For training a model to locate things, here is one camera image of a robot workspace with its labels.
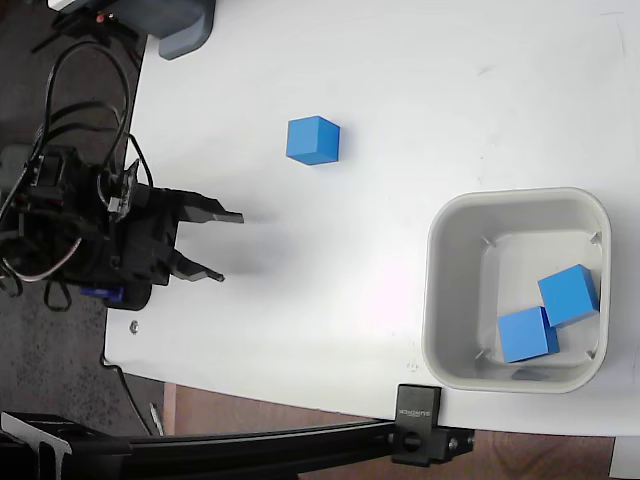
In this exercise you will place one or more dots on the black table clamp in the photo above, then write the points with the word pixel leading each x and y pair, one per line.
pixel 417 425

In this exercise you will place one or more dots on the black device with red light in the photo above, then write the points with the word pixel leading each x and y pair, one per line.
pixel 107 19

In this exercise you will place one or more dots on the gray-blue stand base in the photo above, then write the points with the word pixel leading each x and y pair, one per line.
pixel 180 25

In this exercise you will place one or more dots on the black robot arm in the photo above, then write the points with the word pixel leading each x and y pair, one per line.
pixel 55 210

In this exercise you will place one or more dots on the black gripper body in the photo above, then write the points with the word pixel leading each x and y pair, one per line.
pixel 142 235

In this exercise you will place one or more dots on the white plastic bin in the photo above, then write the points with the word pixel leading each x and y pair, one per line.
pixel 450 300

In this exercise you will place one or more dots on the small metal nut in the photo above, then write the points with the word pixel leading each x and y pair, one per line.
pixel 134 327

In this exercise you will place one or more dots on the blue cube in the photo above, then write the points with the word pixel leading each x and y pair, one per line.
pixel 312 140
pixel 570 295
pixel 525 334

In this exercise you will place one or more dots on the blue clamp part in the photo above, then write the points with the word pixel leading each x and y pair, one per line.
pixel 102 294

